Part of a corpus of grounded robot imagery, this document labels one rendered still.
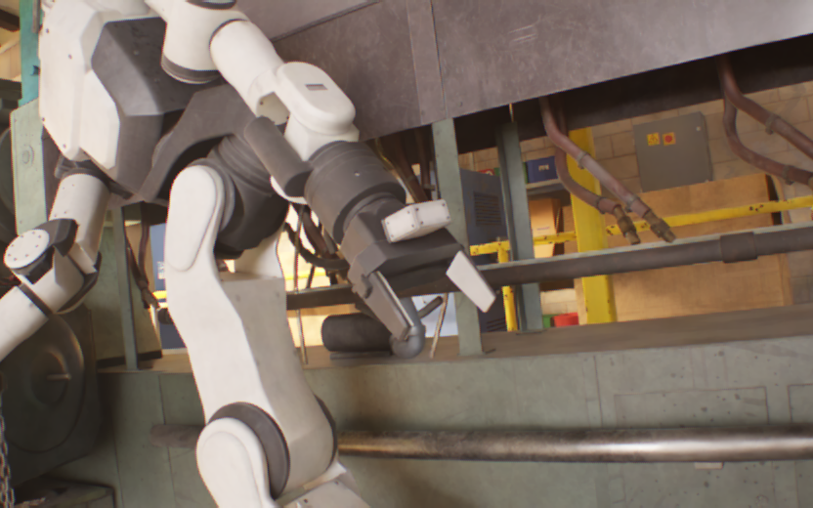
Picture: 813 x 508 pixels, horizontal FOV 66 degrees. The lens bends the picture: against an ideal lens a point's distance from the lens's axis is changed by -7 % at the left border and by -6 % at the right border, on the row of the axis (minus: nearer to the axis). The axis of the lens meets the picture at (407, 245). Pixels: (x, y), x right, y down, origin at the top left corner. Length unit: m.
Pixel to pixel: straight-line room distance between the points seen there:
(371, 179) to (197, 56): 0.34
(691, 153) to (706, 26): 4.62
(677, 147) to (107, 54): 5.11
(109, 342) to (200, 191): 1.31
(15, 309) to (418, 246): 0.69
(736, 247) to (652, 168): 4.75
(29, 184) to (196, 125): 1.46
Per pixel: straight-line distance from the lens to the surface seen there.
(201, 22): 0.87
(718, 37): 1.15
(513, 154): 1.56
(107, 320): 2.19
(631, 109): 1.50
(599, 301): 2.64
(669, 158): 5.77
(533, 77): 1.20
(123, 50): 1.05
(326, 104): 0.71
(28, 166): 2.37
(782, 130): 1.20
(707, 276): 3.89
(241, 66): 0.81
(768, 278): 3.87
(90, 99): 1.07
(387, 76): 1.33
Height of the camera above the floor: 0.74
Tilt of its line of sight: 3 degrees up
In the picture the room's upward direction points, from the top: 7 degrees counter-clockwise
